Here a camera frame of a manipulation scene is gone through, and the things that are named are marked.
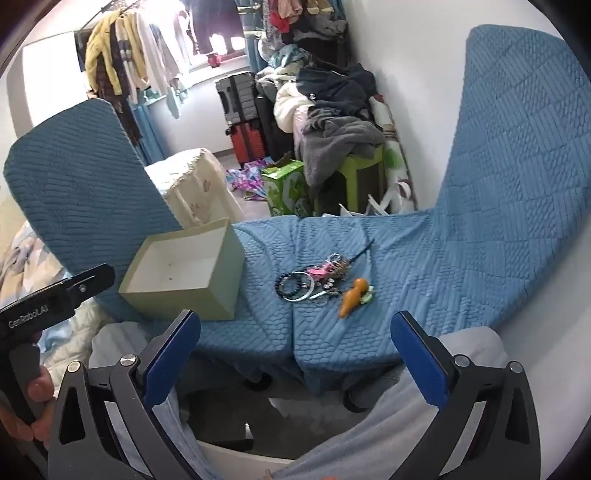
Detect green plastic stool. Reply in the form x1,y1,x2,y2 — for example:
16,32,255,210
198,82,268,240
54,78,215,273
338,147,387,216

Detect blue textured blanket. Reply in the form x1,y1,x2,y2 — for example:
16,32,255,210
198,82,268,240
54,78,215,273
291,25,591,398

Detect black suitcase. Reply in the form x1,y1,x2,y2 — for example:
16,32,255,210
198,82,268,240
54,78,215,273
215,71,258,126

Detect white bag with handles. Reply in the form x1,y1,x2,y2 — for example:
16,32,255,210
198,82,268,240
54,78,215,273
338,194,403,217

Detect black chair base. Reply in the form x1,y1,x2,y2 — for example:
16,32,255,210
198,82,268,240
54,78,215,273
177,376,370,454

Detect orange gourd pendant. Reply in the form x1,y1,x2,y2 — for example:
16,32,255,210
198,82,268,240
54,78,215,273
338,277,370,319

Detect cream bedding bundle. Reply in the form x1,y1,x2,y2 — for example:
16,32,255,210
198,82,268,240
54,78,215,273
273,82,315,136

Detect white hanging shirts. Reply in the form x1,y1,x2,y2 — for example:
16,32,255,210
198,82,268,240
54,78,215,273
115,4,191,121

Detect patterned quilt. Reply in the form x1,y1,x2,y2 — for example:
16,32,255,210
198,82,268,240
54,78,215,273
0,220,108,354

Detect grey fleece blanket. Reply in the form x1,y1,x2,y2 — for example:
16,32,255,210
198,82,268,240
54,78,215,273
294,108,385,188

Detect pile of mixed clothes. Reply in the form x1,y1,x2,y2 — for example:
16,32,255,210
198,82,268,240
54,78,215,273
259,0,352,49

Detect silver bangle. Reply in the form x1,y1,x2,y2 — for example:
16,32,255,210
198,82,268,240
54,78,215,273
288,276,320,304

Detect person's left hand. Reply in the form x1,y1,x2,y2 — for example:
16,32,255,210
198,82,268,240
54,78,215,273
0,364,56,455

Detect black bead bracelet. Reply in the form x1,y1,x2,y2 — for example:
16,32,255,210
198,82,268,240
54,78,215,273
276,272,315,302

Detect red suitcase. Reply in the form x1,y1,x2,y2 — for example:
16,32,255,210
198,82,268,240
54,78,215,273
226,121,269,168

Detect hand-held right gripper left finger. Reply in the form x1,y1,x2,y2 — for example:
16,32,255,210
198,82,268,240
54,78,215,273
48,310,201,480

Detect striped hanging scarf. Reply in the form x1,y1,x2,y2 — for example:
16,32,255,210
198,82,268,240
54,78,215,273
107,22,145,145

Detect green printed carton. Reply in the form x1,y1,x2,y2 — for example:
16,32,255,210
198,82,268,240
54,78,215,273
262,160,309,219

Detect silver ball chain necklace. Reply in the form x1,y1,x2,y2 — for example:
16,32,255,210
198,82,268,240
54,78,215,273
318,254,352,298

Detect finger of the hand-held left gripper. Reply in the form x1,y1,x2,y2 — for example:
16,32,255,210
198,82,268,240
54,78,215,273
46,264,116,315

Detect pale green cardboard box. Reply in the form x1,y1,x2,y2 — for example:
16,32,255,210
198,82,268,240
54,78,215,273
118,218,246,321

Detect yellow hanging jacket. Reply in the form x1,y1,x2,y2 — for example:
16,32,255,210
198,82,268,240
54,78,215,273
84,10,124,96

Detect blue textured covered chair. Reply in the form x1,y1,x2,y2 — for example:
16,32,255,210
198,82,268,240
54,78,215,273
4,99,305,384

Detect black rhinestone hair stick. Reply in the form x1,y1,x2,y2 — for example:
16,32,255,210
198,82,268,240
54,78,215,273
341,239,376,267

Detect dark navy clothing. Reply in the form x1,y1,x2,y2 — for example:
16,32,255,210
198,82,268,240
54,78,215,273
295,61,378,117

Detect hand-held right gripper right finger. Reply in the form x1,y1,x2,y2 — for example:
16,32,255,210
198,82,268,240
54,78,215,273
392,311,541,480

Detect person's right leg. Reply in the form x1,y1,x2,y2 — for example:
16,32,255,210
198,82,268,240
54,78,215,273
276,325,509,480

